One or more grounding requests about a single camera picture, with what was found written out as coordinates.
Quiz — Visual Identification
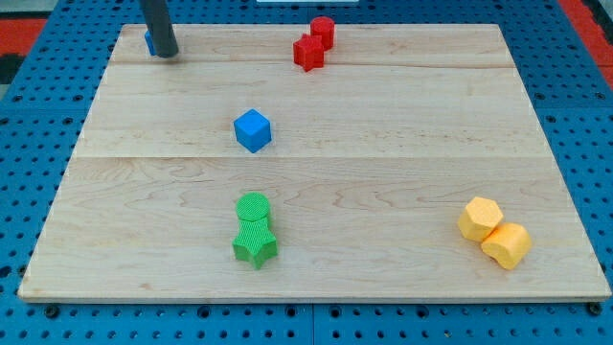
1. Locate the blue cube block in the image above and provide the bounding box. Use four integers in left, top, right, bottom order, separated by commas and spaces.
234, 109, 272, 153

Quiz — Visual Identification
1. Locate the blue triangle block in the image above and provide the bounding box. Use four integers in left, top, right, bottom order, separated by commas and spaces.
144, 31, 156, 56

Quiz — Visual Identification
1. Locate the green cylinder block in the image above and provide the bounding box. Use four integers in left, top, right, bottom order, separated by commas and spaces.
236, 192, 271, 228

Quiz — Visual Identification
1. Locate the light wooden board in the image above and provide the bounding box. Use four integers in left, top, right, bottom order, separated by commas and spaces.
18, 24, 611, 304

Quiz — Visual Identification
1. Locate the green star block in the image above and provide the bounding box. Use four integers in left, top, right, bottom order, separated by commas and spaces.
232, 218, 278, 270

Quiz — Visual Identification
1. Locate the red star block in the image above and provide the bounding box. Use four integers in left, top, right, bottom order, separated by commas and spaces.
293, 34, 325, 72

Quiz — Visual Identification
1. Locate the red cylinder block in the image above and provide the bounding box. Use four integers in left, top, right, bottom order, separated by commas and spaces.
310, 16, 335, 51

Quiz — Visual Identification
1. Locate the yellow hexagon block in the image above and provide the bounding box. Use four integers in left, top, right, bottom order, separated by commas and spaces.
457, 196, 504, 242

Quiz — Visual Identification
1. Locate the yellow heart block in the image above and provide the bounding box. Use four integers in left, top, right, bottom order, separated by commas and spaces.
481, 222, 533, 270

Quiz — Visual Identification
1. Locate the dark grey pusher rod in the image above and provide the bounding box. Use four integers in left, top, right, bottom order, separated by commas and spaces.
139, 0, 179, 58

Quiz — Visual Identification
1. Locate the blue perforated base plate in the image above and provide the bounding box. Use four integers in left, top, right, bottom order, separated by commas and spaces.
1, 0, 612, 344

